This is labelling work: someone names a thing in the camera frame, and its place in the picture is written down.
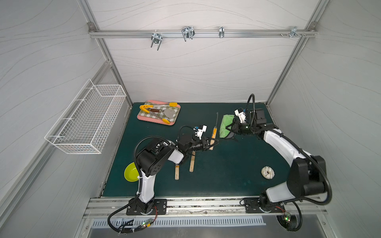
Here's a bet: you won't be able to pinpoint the small sickle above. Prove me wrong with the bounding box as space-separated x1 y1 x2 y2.
189 151 195 173
209 112 218 150
175 164 180 180

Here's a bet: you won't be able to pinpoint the green and black rag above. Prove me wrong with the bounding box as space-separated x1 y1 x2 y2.
219 115 235 139

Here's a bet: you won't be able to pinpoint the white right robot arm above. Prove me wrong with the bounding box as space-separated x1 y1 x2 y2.
226 108 332 212

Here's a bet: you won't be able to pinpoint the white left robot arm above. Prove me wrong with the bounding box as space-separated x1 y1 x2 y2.
133 134 219 211

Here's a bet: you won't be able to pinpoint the pink plastic tray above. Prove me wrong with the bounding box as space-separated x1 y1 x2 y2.
136 100 181 126

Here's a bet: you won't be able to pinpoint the green checkered cloth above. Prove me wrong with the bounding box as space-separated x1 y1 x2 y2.
139 102 181 124

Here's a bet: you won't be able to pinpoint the white frosted donut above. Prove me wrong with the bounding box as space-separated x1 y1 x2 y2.
261 166 275 180

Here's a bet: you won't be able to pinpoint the yellow-tipped steel tongs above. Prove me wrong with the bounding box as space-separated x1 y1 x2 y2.
140 102 181 125

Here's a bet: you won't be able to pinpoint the lime green bowl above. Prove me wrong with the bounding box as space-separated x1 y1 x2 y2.
124 162 140 182

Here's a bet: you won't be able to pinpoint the small metal hook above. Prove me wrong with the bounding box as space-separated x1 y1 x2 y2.
219 26 225 39

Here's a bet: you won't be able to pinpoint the left metal hook clamp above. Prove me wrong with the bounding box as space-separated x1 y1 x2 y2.
150 33 163 50

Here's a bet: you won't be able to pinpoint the metal hook clamp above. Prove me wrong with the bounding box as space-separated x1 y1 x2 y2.
150 33 163 50
181 26 195 42

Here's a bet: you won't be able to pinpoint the middle metal hook clamp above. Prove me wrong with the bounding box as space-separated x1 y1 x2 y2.
181 26 195 42

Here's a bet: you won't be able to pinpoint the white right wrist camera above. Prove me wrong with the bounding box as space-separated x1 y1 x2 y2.
234 108 247 124

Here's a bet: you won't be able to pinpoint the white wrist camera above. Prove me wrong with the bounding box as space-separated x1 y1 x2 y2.
194 125 207 140
234 108 247 124

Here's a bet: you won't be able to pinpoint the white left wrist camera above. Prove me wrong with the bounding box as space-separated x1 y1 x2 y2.
194 125 207 140

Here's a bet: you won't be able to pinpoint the wooden-handled steel spatula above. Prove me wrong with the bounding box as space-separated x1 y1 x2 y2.
148 108 176 119

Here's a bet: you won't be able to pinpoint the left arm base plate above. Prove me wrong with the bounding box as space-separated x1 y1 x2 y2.
126 198 168 216

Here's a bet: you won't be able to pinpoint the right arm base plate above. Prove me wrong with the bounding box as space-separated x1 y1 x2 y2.
240 197 285 214

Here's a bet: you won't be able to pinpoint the right metal hook bracket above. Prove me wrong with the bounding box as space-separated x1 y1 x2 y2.
280 27 307 39

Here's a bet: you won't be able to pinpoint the aluminium top rail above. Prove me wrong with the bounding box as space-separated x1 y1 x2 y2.
89 28 318 39

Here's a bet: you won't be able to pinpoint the left black cable bundle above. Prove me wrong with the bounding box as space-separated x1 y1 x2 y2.
107 199 158 234

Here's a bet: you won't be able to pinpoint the black cable bundle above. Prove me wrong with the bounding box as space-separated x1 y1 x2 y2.
276 200 303 232
107 199 158 234

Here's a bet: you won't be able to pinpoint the white wire basket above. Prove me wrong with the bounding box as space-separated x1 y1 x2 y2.
45 79 126 154

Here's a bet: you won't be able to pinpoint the right black cable bundle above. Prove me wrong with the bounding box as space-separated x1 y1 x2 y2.
276 200 303 232

